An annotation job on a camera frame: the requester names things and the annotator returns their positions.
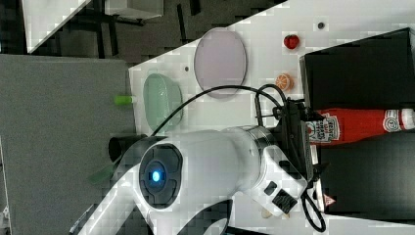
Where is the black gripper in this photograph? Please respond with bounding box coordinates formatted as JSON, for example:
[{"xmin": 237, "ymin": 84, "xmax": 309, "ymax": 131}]
[{"xmin": 273, "ymin": 98, "xmax": 327, "ymax": 186}]

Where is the red ketchup bottle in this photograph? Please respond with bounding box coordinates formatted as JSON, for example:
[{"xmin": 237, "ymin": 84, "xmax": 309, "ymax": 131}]
[{"xmin": 306, "ymin": 109, "xmax": 414, "ymax": 146}]

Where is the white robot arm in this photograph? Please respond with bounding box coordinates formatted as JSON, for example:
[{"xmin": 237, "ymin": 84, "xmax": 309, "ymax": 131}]
[{"xmin": 69, "ymin": 100, "xmax": 323, "ymax": 235}]

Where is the black toaster oven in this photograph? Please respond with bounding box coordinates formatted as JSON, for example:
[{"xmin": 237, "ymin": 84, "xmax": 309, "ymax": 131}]
[{"xmin": 300, "ymin": 27, "xmax": 414, "ymax": 224}]

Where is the orange slice toy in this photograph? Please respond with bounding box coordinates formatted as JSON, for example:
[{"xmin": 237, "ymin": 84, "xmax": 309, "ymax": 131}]
[{"xmin": 275, "ymin": 73, "xmax": 294, "ymax": 91}]

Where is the red strawberry toy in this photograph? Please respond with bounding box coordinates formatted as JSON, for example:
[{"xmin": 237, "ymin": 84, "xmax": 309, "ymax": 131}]
[{"xmin": 283, "ymin": 34, "xmax": 300, "ymax": 50}]

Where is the round purple plate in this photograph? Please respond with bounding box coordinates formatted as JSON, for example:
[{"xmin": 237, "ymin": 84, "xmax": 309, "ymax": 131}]
[{"xmin": 194, "ymin": 27, "xmax": 247, "ymax": 91}]

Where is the green perforated colander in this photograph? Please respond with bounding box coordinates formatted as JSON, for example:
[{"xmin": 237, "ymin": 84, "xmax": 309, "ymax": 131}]
[{"xmin": 143, "ymin": 73, "xmax": 182, "ymax": 130}]

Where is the green cylinder toy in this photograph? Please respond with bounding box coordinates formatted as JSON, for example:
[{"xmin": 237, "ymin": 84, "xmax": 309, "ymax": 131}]
[{"xmin": 114, "ymin": 95, "xmax": 134, "ymax": 106}]

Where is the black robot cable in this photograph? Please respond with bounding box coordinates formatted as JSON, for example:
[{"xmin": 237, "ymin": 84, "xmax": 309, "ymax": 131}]
[{"xmin": 151, "ymin": 83, "xmax": 327, "ymax": 233}]

